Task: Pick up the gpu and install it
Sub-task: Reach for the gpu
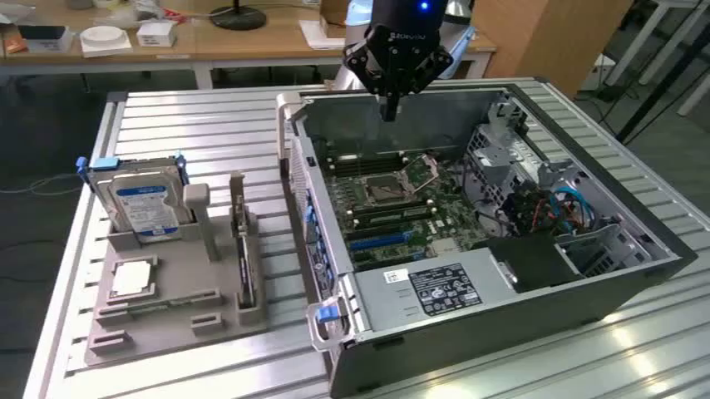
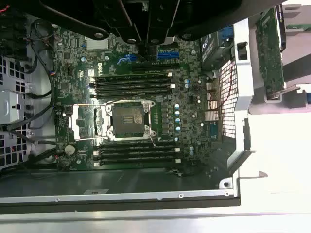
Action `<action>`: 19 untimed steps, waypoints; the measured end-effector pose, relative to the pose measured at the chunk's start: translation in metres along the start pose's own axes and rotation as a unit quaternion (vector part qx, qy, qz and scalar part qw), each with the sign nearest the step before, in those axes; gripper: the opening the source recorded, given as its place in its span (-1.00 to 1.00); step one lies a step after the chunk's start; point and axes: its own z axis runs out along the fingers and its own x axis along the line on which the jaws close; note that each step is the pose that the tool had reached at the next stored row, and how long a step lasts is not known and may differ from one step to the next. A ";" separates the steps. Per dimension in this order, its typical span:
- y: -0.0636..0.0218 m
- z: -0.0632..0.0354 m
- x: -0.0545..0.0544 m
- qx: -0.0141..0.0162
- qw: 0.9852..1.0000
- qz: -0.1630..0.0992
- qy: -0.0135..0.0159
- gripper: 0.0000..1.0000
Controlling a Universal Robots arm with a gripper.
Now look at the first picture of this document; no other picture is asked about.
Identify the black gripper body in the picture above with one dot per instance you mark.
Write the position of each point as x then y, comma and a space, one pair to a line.
405, 25

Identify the black graphics card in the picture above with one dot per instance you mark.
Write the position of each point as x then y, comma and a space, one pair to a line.
245, 257

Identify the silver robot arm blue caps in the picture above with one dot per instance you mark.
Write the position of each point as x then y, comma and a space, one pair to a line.
345, 79

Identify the white paper booklet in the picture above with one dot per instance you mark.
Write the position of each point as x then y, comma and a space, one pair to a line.
320, 37

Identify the wooden cabinet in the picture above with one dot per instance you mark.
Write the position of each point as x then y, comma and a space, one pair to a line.
554, 41

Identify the black round lamp base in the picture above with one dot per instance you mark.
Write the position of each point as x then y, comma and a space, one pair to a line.
238, 18

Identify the metal disk bay cage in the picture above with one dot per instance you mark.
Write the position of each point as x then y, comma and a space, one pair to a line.
494, 158

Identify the metal socket cover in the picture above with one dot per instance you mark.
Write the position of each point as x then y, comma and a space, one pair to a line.
422, 172

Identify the CPU socket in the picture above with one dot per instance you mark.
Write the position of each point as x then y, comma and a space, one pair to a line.
389, 191

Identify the green motherboard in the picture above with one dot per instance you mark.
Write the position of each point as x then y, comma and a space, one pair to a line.
444, 216

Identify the installed RAM stick with label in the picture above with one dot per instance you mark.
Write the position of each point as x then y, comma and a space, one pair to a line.
400, 214

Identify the small white box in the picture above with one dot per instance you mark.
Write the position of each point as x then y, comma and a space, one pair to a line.
155, 35

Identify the blue expansion slot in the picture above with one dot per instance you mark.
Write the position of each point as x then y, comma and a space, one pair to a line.
380, 242

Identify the white box with round part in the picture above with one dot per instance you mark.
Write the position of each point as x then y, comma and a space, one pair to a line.
106, 41

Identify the hard disk in blue carrier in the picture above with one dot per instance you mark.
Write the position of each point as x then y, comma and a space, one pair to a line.
139, 199

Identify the grey cup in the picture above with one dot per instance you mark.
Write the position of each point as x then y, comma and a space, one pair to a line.
79, 4

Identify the grey power supply unit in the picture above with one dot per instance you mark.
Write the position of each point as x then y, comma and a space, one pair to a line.
389, 299

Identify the white box with black top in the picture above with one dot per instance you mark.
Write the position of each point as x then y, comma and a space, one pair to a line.
47, 41

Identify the black open PC case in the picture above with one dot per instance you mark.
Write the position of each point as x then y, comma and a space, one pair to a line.
500, 332

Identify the silver CPU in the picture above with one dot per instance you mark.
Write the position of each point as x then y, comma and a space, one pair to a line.
133, 278

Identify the green RAM stick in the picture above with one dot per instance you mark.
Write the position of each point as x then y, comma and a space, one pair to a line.
147, 308

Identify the grey parts rack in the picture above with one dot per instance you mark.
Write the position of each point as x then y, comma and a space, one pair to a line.
166, 336

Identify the white table frame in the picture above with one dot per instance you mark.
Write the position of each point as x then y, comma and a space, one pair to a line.
692, 97

